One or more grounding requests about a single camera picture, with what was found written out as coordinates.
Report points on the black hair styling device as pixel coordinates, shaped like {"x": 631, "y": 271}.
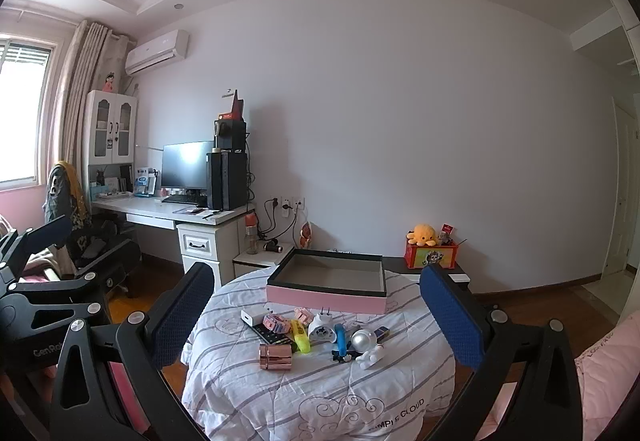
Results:
{"x": 272, "y": 247}

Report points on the pink storage box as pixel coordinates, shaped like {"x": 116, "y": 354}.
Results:
{"x": 325, "y": 303}

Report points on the rose gold canister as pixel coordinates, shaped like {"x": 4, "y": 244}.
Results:
{"x": 275, "y": 357}

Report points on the blue gold carton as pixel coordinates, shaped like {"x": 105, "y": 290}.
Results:
{"x": 382, "y": 333}

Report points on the red cap water bottle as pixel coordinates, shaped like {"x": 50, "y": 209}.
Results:
{"x": 251, "y": 233}

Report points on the red grey small toy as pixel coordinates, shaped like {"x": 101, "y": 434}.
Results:
{"x": 446, "y": 235}

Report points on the black monitor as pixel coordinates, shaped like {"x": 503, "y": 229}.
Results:
{"x": 185, "y": 163}

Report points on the pink doll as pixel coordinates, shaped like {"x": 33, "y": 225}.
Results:
{"x": 109, "y": 82}

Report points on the red black box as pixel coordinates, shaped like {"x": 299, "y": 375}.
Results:
{"x": 231, "y": 113}

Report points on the black office chair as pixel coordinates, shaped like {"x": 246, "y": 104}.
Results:
{"x": 115, "y": 261}

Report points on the black flower hair clip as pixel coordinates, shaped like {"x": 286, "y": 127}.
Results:
{"x": 350, "y": 357}

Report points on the black remote control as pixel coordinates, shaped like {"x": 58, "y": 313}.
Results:
{"x": 265, "y": 335}

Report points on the white flat device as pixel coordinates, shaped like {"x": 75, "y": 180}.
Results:
{"x": 457, "y": 277}

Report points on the white desk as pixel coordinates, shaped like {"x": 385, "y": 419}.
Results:
{"x": 150, "y": 211}

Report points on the white plug charger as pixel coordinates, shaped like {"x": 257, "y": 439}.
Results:
{"x": 251, "y": 316}

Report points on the red toy box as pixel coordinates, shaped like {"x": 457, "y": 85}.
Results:
{"x": 432, "y": 256}

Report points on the black speaker box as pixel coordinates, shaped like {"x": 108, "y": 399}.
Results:
{"x": 232, "y": 136}

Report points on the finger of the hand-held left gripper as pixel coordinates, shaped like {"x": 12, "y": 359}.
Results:
{"x": 42, "y": 233}
{"x": 55, "y": 291}

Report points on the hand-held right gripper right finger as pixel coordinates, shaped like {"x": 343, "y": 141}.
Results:
{"x": 450, "y": 316}

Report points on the white glass door cabinet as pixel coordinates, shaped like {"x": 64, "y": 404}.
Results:
{"x": 111, "y": 121}

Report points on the black computer tower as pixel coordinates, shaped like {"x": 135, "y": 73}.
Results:
{"x": 227, "y": 181}

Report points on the white wall sockets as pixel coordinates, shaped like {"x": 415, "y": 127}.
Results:
{"x": 286, "y": 205}

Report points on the white plug night light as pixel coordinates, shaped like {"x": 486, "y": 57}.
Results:
{"x": 321, "y": 327}

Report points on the bright pink sheet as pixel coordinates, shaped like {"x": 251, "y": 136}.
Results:
{"x": 122, "y": 381}

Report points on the pale pink quilt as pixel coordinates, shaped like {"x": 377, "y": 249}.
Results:
{"x": 610, "y": 371}

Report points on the window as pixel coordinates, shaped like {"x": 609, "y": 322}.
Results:
{"x": 20, "y": 111}

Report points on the white silver astronaut figure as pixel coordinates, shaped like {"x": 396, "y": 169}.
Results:
{"x": 367, "y": 343}

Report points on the beige curtain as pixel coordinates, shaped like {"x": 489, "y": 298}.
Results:
{"x": 85, "y": 86}

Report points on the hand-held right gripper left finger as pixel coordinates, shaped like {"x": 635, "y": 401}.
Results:
{"x": 182, "y": 316}

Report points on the blue cylindrical tube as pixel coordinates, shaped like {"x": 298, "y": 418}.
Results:
{"x": 340, "y": 341}

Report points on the white door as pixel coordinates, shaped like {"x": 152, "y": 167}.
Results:
{"x": 622, "y": 201}

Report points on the white air conditioner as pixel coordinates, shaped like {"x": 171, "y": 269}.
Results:
{"x": 155, "y": 52}

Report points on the black keyboard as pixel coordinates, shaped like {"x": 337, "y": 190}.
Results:
{"x": 180, "y": 198}

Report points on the white nightstand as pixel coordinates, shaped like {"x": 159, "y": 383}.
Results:
{"x": 255, "y": 266}

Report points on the pink white block figure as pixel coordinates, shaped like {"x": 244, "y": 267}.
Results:
{"x": 302, "y": 315}

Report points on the yellow highlighter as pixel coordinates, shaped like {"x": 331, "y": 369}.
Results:
{"x": 300, "y": 340}

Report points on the blue white product box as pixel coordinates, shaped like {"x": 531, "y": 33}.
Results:
{"x": 145, "y": 181}

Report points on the orange plush octopus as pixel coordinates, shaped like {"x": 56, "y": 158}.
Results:
{"x": 422, "y": 235}

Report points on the yellow black jacket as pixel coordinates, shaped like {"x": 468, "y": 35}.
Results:
{"x": 65, "y": 196}

